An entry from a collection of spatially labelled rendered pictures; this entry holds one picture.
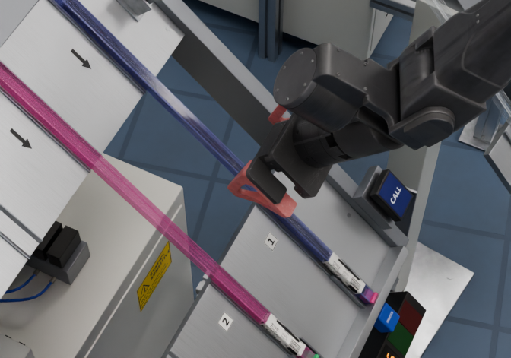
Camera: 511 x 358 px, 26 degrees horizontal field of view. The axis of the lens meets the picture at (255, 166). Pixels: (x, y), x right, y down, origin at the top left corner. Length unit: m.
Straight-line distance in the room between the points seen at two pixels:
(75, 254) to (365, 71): 0.58
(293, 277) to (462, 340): 0.91
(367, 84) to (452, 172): 1.34
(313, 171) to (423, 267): 1.11
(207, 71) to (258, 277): 0.24
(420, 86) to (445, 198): 1.33
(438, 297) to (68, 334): 0.92
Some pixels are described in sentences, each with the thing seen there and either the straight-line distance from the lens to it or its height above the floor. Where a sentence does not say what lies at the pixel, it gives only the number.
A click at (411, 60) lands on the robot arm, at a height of 1.14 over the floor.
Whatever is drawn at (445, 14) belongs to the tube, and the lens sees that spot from 1.32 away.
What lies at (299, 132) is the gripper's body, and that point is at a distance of 1.06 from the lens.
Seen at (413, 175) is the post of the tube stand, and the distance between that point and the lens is 1.74.
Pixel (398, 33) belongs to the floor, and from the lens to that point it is 2.52.
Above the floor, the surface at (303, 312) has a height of 0.77.
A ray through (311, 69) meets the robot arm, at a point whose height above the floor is 1.14.
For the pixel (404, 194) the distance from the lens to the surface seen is 1.32.
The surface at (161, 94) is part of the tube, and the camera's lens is 1.16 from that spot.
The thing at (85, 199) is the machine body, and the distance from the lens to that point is 1.52.
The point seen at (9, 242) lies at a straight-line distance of 1.06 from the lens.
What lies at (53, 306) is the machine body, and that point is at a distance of 1.45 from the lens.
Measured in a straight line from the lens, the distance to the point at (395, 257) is 1.34.
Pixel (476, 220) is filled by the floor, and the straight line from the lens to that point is 2.25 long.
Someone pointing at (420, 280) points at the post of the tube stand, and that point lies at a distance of 2.15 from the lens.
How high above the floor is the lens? 1.89
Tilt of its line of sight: 56 degrees down
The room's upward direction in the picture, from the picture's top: straight up
